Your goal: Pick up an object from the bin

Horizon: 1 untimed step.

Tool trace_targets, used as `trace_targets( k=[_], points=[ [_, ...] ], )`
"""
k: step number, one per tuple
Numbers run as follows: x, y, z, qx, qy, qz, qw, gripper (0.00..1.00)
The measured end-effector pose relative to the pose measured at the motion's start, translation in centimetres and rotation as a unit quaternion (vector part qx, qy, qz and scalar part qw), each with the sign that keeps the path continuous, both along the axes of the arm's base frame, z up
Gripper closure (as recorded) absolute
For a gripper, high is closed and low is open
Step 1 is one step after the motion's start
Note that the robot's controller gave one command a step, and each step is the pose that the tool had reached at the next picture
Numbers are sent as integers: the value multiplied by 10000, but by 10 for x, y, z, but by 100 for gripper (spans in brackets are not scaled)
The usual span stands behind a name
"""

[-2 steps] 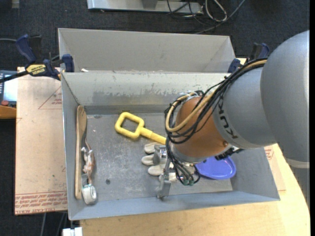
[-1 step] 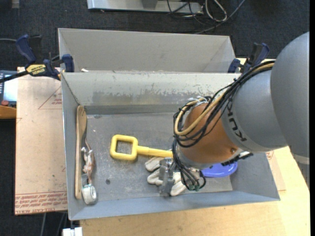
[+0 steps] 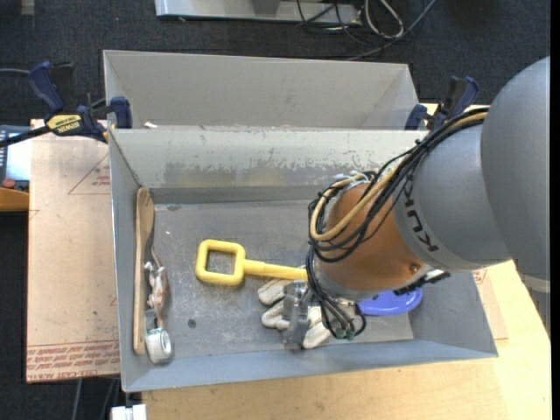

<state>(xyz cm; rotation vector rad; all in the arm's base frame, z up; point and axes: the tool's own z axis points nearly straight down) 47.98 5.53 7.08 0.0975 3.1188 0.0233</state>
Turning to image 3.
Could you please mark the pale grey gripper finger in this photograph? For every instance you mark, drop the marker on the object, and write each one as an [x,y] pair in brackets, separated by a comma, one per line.
[289,313]
[301,328]

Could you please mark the white work glove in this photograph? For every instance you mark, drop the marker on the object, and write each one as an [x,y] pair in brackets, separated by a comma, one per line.
[273,296]

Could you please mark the yellow toy shovel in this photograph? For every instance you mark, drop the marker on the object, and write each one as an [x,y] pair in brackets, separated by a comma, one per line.
[219,278]

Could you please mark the blue round lid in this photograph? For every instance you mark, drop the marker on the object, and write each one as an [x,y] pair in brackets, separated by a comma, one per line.
[389,306]

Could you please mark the grey metal bin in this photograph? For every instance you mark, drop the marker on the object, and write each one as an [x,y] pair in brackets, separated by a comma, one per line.
[262,164]

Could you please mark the white and brown toy animal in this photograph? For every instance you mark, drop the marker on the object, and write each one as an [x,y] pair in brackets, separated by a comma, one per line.
[158,284]

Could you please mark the white tape roll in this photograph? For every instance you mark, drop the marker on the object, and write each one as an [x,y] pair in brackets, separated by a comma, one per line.
[158,344]

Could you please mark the pale wooden spoon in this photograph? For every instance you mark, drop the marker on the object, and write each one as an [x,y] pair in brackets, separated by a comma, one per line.
[143,226]

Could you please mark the brown cardboard board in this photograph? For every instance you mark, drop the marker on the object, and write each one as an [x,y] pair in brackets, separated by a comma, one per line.
[70,252]

